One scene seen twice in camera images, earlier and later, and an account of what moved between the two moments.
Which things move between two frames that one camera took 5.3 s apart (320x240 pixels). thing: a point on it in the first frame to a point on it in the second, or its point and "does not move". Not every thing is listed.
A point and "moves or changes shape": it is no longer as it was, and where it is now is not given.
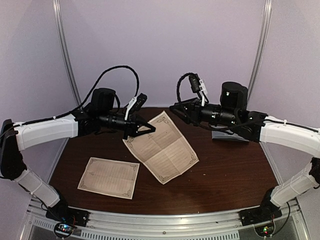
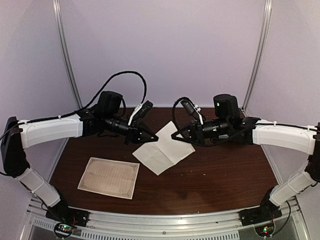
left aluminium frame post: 56,6 does not move
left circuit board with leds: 62,230 does not move
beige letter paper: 164,151 moves or changes shape
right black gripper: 193,109 to 199,138
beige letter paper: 113,178 does not move
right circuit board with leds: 265,230 does not move
